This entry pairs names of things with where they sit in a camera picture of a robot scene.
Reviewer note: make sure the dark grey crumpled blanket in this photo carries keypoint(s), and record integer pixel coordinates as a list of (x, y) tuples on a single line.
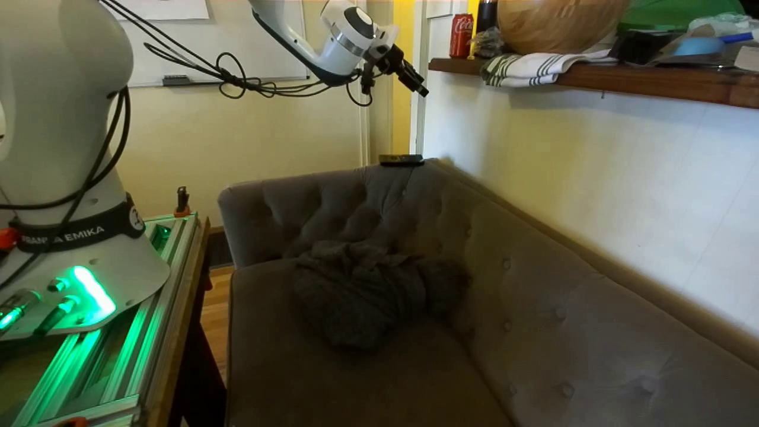
[(364, 291)]

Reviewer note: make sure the small orange clamp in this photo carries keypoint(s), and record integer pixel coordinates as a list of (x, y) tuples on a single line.
[(182, 202)]

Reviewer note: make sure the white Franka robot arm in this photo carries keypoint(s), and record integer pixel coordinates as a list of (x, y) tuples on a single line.
[(55, 118)]

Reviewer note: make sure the black remote control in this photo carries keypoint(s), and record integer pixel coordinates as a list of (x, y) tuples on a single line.
[(402, 160)]

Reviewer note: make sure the brown tufted sofa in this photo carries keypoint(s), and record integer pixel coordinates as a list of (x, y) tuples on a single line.
[(553, 316)]

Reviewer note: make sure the dark wooden counter top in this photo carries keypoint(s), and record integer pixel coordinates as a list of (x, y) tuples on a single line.
[(672, 84)]

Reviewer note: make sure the black tray with blue lid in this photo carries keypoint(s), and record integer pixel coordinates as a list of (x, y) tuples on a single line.
[(694, 47)]

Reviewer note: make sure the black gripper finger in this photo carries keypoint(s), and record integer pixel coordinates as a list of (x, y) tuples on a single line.
[(411, 81), (415, 73)]

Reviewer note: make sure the green striped white towel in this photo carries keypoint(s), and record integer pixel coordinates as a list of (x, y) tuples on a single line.
[(528, 70)]

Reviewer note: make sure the small red clip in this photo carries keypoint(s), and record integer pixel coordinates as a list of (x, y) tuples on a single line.
[(7, 239)]

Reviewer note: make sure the black bottle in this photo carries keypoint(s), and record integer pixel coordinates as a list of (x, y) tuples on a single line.
[(486, 15)]

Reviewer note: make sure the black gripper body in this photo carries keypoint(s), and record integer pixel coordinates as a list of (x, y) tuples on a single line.
[(381, 61)]

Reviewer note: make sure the aluminium frame robot table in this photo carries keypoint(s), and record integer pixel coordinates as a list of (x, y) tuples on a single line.
[(149, 340)]

